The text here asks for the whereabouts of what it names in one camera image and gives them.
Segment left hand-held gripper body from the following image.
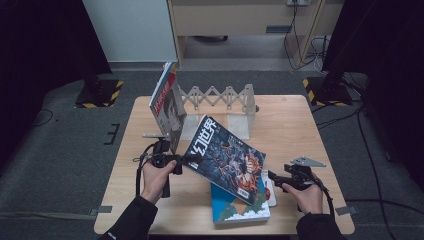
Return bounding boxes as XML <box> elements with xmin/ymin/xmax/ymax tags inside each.
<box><xmin>142</xmin><ymin>133</ymin><xmax>183</xmax><ymax>168</ymax></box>

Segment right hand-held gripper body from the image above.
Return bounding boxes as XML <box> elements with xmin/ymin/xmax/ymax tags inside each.
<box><xmin>283</xmin><ymin>156</ymin><xmax>327</xmax><ymax>192</ymax></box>

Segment dark magazine with orange art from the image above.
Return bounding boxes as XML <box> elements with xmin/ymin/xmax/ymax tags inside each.
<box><xmin>183</xmin><ymin>114</ymin><xmax>267</xmax><ymax>206</ymax></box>

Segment portrait cover magazine red label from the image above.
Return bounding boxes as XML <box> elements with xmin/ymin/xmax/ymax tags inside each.
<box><xmin>148</xmin><ymin>61</ymin><xmax>188</xmax><ymax>155</ymax></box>

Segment thick blue book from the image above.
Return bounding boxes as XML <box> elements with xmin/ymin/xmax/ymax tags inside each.
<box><xmin>210</xmin><ymin>181</ymin><xmax>271</xmax><ymax>225</ymax></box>

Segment grey expandable metal book rack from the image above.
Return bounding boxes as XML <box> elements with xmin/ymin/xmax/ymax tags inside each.
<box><xmin>178</xmin><ymin>83</ymin><xmax>258</xmax><ymax>141</ymax></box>

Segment person's right hand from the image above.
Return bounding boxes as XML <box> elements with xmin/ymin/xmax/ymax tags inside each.
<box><xmin>281</xmin><ymin>173</ymin><xmax>324</xmax><ymax>215</ymax></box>

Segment person's left hand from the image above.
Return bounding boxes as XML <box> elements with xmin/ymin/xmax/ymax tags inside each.
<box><xmin>139</xmin><ymin>159</ymin><xmax>178</xmax><ymax>205</ymax></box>

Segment grey tape strip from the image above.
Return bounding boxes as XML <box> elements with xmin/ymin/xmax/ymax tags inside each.
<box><xmin>334</xmin><ymin>205</ymin><xmax>358</xmax><ymax>217</ymax></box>
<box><xmin>89</xmin><ymin>205</ymin><xmax>114</xmax><ymax>217</ymax></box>

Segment striped black stand base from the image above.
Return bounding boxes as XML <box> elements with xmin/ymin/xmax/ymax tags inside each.
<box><xmin>74</xmin><ymin>75</ymin><xmax>125</xmax><ymax>109</ymax></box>
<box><xmin>302</xmin><ymin>74</ymin><xmax>353</xmax><ymax>108</ymax></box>

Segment white cabinet panel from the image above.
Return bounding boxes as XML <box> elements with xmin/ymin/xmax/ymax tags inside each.
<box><xmin>82</xmin><ymin>0</ymin><xmax>179</xmax><ymax>64</ymax></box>

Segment black curtain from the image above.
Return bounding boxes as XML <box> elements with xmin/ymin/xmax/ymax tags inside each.
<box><xmin>321</xmin><ymin>0</ymin><xmax>424</xmax><ymax>183</ymax></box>
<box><xmin>0</xmin><ymin>0</ymin><xmax>113</xmax><ymax>168</ymax></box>

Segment light wooden desk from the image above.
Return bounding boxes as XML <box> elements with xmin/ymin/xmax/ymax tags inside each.
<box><xmin>166</xmin><ymin>0</ymin><xmax>345</xmax><ymax>69</ymax></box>

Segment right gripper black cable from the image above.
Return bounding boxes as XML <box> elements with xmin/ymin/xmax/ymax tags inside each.
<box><xmin>311</xmin><ymin>178</ymin><xmax>335</xmax><ymax>218</ymax></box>

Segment long black floor cable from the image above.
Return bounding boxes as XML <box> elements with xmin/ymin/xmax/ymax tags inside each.
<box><xmin>311</xmin><ymin>103</ymin><xmax>424</xmax><ymax>240</ymax></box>

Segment white cable under desk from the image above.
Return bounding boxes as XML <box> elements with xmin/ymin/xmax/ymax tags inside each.
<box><xmin>308</xmin><ymin>35</ymin><xmax>331</xmax><ymax>74</ymax></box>

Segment thin black floor cable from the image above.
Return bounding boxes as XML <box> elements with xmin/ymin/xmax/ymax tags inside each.
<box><xmin>32</xmin><ymin>108</ymin><xmax>55</xmax><ymax>128</ymax></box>

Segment black cables under desk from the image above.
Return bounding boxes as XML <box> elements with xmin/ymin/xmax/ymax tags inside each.
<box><xmin>283</xmin><ymin>0</ymin><xmax>332</xmax><ymax>72</ymax></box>

